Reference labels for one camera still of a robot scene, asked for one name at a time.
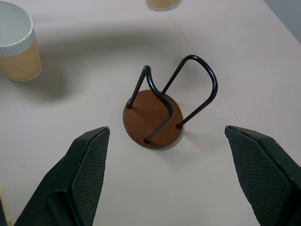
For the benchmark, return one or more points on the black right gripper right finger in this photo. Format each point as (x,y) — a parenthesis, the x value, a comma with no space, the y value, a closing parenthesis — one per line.
(265,169)

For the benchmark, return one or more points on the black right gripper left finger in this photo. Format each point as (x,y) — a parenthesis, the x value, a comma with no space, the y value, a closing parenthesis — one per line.
(70,179)

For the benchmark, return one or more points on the tan ribbed paper cup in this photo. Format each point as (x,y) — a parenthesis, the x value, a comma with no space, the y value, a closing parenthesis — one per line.
(162,4)
(16,44)

